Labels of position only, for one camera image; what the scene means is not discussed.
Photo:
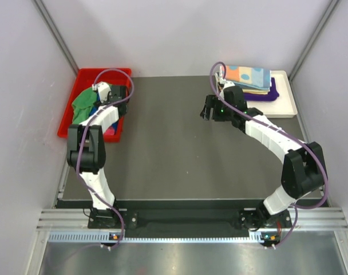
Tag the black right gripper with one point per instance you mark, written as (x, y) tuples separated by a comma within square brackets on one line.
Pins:
[(209, 104)]

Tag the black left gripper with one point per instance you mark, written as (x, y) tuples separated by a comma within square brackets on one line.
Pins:
[(109, 95)]

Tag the royal blue towel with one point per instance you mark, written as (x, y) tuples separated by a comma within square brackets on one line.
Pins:
[(116, 124)]

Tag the yellow and blue cartoon towel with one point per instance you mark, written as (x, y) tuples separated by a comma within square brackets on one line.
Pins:
[(243, 87)]

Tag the light blue patterned towel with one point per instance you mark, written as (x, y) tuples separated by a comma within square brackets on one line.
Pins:
[(252, 77)]

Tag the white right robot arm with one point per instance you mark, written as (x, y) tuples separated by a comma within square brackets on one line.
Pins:
[(303, 165)]

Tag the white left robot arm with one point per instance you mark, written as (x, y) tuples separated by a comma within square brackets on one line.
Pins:
[(87, 155)]

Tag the red plastic bin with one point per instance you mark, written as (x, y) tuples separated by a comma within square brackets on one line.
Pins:
[(84, 80)]

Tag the pink towel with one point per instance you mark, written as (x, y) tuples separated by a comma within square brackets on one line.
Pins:
[(110, 131)]

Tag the green towel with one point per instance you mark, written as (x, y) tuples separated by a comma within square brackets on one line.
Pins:
[(83, 105)]

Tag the cream folded towel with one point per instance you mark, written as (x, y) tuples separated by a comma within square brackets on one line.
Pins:
[(256, 92)]

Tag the purple folded towel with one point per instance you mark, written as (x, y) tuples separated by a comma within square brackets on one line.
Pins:
[(272, 95)]

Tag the white plastic tray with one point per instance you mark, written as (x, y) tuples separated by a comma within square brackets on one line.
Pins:
[(284, 106)]

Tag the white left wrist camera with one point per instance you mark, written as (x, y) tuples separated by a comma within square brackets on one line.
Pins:
[(102, 89)]

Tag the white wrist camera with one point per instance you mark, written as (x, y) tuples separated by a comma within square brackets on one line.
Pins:
[(102, 89), (221, 81)]

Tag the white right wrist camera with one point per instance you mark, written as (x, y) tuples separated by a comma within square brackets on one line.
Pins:
[(221, 81)]

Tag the left aluminium frame post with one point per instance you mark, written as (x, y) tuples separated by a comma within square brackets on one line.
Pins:
[(56, 34)]

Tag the aluminium frame post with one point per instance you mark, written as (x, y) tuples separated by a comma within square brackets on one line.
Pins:
[(56, 34), (316, 33)]

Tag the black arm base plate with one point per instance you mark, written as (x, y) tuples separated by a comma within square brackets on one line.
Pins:
[(191, 222)]

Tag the grey slotted cable duct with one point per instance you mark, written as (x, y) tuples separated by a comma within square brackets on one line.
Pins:
[(110, 237)]

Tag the aluminium front rail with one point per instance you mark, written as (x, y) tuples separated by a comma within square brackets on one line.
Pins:
[(321, 219)]

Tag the right aluminium frame post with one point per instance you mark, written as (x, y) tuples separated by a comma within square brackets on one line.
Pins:
[(316, 33)]

